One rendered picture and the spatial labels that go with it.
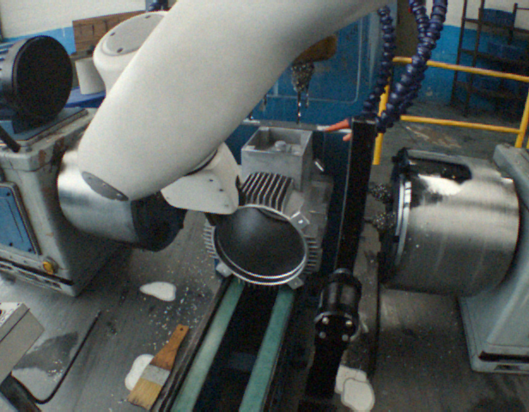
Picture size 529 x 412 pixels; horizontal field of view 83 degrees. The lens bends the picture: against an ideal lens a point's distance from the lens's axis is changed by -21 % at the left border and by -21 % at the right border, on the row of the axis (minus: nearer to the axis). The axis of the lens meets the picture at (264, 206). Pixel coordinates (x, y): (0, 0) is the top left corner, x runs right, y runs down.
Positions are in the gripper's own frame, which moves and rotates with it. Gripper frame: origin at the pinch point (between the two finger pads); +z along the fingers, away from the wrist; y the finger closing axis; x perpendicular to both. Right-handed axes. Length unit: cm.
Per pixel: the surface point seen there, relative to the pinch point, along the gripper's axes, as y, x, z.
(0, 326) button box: -18.0, -26.0, -13.6
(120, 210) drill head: -18.0, -1.2, 2.4
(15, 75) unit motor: -43.4, 14.8, -15.9
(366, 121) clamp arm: 19.7, 7.0, -14.5
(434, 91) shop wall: 158, 445, 360
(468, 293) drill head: 41.7, -4.0, 10.1
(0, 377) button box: -16.4, -31.7, -12.5
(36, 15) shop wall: -510, 407, 169
